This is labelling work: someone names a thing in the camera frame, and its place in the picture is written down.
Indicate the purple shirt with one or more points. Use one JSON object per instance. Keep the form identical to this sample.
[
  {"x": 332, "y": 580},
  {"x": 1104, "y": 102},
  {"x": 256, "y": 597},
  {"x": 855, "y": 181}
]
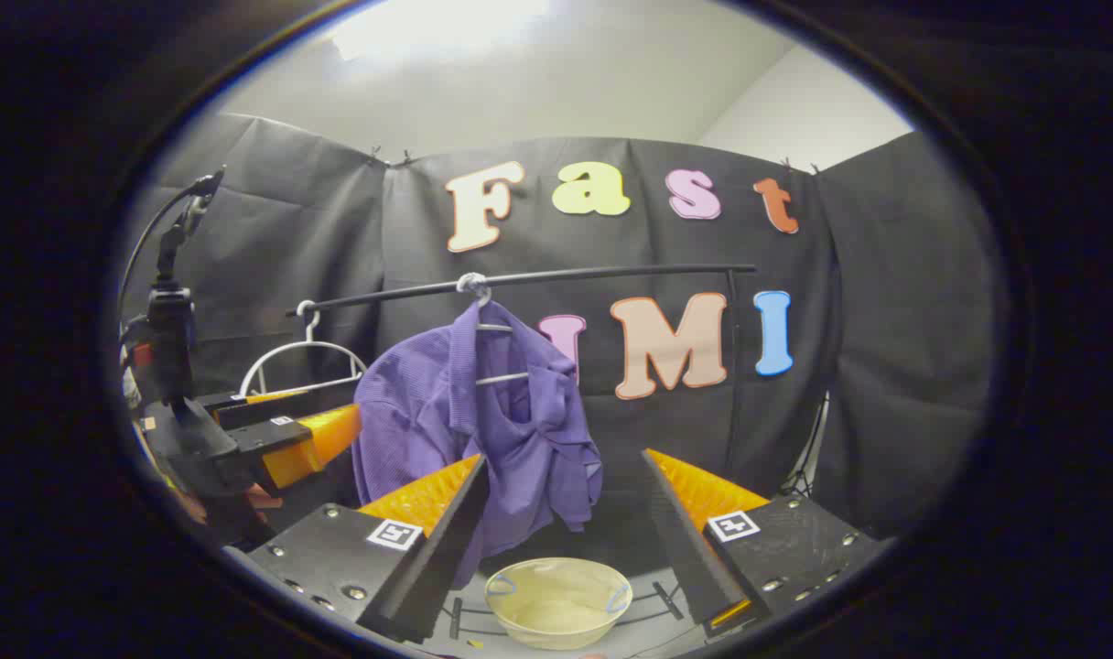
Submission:
[{"x": 410, "y": 412}]

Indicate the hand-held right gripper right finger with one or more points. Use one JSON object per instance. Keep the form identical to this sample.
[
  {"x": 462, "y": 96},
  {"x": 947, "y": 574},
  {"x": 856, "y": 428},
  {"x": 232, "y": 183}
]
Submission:
[{"x": 680, "y": 540}]

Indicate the black tripod stand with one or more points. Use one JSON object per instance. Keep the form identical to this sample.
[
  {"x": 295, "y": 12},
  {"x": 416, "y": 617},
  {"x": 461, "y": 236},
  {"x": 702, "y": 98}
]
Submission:
[{"x": 799, "y": 480}]

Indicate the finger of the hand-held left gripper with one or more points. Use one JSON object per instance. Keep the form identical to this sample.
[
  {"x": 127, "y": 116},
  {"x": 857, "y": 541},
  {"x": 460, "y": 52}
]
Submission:
[
  {"x": 245, "y": 410},
  {"x": 318, "y": 439}
]

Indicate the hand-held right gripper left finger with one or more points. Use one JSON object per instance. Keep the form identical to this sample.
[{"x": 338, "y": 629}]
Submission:
[{"x": 447, "y": 540}]

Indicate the white clothes hanger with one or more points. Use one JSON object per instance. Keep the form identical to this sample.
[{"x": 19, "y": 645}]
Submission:
[
  {"x": 309, "y": 344},
  {"x": 476, "y": 288}
]

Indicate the black clothes rack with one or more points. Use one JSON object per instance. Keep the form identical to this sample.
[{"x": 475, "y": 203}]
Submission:
[{"x": 611, "y": 273}]

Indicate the beige laundry hamper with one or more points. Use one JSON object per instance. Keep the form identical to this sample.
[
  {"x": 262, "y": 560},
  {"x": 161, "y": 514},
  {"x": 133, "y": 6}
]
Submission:
[{"x": 556, "y": 599}]

